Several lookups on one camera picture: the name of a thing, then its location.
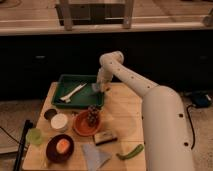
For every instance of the white plastic utensil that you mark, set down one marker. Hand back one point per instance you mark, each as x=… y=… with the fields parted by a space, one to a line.
x=67 y=97

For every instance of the dark brown plate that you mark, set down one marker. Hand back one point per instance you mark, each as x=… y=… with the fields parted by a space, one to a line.
x=51 y=152

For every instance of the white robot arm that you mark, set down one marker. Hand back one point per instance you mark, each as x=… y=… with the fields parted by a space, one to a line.
x=163 y=117

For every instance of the dark blue floor device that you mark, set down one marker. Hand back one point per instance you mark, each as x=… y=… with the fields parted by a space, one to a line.
x=201 y=99

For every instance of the pine cone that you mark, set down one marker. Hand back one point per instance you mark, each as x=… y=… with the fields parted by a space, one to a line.
x=93 y=115

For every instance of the black stand pole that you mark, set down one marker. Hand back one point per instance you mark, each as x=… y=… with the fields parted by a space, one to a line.
x=28 y=125

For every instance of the green plastic tray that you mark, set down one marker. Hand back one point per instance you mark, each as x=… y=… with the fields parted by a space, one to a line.
x=83 y=98

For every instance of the brown block brush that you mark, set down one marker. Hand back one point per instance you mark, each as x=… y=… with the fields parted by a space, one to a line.
x=104 y=137

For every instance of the green pepper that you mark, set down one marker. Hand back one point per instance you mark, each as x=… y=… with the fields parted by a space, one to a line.
x=139 y=148

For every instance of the light green cup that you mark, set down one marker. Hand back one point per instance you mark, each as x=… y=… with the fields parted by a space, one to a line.
x=34 y=136

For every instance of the orange round fruit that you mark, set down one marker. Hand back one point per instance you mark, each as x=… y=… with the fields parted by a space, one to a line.
x=62 y=146

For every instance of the grey folded cloth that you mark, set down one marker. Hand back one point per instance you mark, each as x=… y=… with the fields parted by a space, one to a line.
x=94 y=157

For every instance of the white cup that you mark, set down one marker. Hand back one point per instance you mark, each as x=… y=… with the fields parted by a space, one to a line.
x=59 y=122

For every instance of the wooden chair frame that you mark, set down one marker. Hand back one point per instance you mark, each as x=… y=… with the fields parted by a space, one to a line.
x=94 y=12

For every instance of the orange bowl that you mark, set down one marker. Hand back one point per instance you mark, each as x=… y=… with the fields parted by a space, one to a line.
x=81 y=126

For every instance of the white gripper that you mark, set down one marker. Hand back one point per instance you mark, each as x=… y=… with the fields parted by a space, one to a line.
x=103 y=77

